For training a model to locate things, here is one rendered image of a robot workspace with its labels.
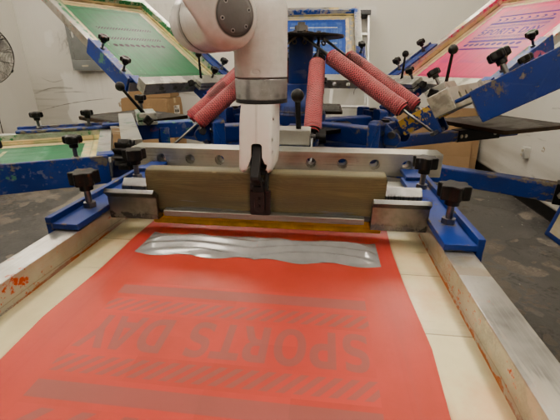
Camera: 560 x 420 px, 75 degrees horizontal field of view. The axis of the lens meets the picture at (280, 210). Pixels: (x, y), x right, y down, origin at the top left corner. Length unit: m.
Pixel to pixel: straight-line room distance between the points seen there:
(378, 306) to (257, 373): 0.17
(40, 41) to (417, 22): 4.62
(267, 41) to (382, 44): 4.23
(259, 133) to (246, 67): 0.09
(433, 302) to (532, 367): 0.14
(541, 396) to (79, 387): 0.37
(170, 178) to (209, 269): 0.18
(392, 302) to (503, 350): 0.13
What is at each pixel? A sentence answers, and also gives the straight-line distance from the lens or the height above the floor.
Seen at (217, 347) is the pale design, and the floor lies 0.96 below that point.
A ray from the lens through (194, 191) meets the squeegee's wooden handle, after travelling 0.60.
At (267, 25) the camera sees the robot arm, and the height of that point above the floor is 1.26.
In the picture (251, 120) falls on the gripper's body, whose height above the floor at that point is 1.14.
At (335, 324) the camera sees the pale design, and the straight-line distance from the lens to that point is 0.41.
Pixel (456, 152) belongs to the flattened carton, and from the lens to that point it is 4.93.
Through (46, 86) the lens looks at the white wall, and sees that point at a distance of 5.97.
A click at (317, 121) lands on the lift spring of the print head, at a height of 1.07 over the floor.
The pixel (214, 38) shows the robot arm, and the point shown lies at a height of 1.24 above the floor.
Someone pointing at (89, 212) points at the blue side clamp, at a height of 1.00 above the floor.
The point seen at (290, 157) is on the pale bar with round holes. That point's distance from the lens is 0.80.
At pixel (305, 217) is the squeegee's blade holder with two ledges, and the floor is 0.99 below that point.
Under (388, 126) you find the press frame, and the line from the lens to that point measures 1.21.
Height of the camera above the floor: 1.22
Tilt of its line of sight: 22 degrees down
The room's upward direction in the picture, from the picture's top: straight up
